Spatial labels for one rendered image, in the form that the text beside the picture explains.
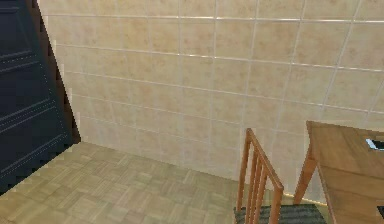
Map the wooden chair with dark seat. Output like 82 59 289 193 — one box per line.
233 127 328 224

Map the brown wooden table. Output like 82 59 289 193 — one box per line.
293 120 384 224

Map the dark blue room door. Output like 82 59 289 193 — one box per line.
0 0 82 196

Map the small black flat device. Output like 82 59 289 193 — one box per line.
365 138 384 152

